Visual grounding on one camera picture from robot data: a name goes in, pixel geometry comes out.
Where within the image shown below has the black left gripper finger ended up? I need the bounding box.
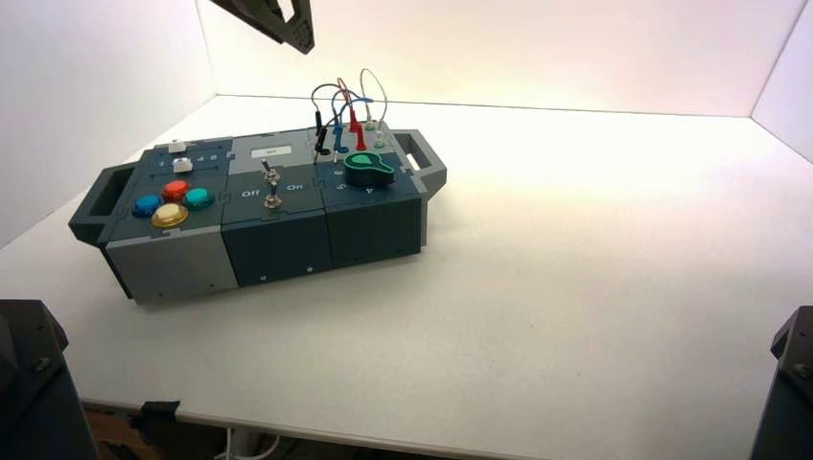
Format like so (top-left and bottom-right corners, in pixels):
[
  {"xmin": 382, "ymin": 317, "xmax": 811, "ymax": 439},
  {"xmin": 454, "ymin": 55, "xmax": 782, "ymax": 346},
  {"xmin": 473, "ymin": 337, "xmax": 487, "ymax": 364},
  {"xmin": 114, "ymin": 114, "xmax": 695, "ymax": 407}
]
[
  {"xmin": 209, "ymin": 0, "xmax": 287, "ymax": 43},
  {"xmin": 278, "ymin": 0, "xmax": 315, "ymax": 56}
]

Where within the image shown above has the green rotary pointer knob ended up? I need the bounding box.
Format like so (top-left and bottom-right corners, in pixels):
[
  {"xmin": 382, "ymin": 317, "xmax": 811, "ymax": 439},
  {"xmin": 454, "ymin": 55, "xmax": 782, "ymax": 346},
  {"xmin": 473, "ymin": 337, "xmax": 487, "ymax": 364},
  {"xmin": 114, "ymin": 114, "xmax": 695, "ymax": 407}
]
[{"xmin": 343, "ymin": 151, "xmax": 398, "ymax": 188}]

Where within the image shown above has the green push button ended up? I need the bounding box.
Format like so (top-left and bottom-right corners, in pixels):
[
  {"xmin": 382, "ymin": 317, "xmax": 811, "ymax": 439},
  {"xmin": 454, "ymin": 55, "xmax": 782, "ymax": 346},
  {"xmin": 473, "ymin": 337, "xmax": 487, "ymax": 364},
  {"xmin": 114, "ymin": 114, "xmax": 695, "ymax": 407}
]
[{"xmin": 183, "ymin": 187, "xmax": 216, "ymax": 212}]

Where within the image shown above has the grey and blue control box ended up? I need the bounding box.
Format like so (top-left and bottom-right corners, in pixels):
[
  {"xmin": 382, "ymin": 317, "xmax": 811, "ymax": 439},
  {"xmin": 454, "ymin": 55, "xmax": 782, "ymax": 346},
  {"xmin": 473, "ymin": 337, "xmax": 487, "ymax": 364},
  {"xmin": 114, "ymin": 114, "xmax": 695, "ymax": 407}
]
[{"xmin": 68, "ymin": 128, "xmax": 448, "ymax": 306}]

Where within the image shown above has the blue push button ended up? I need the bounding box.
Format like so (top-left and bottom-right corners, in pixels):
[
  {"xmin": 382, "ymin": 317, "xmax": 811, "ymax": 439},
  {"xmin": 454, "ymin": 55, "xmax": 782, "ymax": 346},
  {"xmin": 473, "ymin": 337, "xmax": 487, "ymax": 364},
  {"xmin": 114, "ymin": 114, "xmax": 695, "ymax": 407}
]
[{"xmin": 131, "ymin": 194, "xmax": 165, "ymax": 219}]

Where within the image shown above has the yellow push button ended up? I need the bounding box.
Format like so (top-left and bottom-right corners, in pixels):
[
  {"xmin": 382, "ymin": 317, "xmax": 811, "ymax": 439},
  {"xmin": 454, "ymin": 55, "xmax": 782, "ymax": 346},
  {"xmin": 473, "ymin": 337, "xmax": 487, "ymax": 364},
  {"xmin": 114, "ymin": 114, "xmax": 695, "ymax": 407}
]
[{"xmin": 150, "ymin": 202, "xmax": 191, "ymax": 230}]

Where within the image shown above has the black table edge clamp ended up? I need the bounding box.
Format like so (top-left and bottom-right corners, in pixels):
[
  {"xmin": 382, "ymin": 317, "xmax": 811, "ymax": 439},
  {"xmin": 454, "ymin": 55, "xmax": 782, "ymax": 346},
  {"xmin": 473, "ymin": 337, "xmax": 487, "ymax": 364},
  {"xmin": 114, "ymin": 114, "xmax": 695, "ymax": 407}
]
[{"xmin": 129, "ymin": 400, "xmax": 182, "ymax": 434}]

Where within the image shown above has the white table leg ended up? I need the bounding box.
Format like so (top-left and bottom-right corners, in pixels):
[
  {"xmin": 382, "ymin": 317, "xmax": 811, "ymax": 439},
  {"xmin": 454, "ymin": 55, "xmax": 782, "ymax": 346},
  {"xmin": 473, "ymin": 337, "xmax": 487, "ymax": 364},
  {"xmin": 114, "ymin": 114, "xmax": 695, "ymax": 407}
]
[{"xmin": 231, "ymin": 428, "xmax": 256, "ymax": 460}]

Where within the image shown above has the black jumper cable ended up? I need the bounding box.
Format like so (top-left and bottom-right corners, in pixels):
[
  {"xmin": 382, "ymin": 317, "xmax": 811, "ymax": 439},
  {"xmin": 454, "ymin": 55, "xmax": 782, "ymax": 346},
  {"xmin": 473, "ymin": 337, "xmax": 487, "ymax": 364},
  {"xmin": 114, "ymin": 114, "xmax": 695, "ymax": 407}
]
[{"xmin": 310, "ymin": 83, "xmax": 349, "ymax": 168}]

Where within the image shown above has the blue jumper cable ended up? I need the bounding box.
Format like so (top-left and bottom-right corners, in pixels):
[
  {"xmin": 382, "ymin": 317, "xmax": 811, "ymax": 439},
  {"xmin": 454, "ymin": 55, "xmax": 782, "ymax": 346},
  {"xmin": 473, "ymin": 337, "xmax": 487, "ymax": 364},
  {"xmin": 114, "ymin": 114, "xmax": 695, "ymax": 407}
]
[{"xmin": 329, "ymin": 88, "xmax": 374, "ymax": 155}]

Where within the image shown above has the red jumper cable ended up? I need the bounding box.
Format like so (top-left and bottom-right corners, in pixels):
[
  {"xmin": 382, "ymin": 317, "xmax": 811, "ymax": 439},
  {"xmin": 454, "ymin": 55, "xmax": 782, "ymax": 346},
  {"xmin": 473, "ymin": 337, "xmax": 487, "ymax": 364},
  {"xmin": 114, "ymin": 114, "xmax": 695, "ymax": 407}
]
[{"xmin": 336, "ymin": 77, "xmax": 370, "ymax": 152}]

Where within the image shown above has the white jumper cable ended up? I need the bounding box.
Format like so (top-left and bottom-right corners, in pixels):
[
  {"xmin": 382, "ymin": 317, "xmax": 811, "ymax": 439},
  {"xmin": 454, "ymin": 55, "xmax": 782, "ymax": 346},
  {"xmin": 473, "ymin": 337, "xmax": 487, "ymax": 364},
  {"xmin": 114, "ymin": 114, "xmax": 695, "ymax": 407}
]
[{"xmin": 359, "ymin": 68, "xmax": 390, "ymax": 150}]

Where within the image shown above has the white cable under table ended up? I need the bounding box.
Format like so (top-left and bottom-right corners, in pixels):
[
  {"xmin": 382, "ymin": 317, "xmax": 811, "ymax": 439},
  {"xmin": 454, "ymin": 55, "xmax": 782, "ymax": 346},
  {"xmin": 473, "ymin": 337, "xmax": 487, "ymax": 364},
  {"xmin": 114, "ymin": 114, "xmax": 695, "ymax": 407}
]
[{"xmin": 214, "ymin": 432, "xmax": 281, "ymax": 460}]

